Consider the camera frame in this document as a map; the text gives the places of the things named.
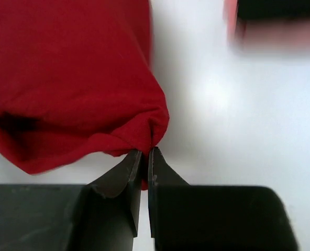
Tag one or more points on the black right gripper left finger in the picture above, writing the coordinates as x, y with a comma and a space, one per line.
102, 215

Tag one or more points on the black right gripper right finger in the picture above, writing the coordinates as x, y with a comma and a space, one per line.
195, 217

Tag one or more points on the red t-shirt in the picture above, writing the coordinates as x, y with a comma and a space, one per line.
75, 79

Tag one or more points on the folded pink t-shirt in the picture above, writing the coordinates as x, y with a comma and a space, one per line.
279, 37

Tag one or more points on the folded black t-shirt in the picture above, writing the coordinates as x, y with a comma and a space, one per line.
268, 9

